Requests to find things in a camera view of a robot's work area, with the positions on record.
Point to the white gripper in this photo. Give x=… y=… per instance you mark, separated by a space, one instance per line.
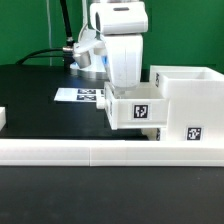
x=124 y=58

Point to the white drawer tray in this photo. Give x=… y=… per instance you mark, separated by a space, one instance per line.
x=155 y=134
x=142 y=108

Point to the white drawer cabinet box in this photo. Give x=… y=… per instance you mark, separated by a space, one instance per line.
x=196 y=102

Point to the white front drawer tray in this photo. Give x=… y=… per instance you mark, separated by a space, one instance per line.
x=155 y=134

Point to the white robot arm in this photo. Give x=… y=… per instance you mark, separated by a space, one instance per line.
x=119 y=17

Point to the white marker sheet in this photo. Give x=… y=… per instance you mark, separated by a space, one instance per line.
x=78 y=95

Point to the black raised base platform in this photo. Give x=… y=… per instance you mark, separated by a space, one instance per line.
x=27 y=93

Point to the white left fence rail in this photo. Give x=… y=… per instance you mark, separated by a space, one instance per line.
x=2 y=117

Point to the white fence rail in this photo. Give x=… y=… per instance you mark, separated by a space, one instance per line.
x=24 y=152
x=2 y=117

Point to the white front fence rail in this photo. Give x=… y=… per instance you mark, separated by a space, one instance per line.
x=24 y=152

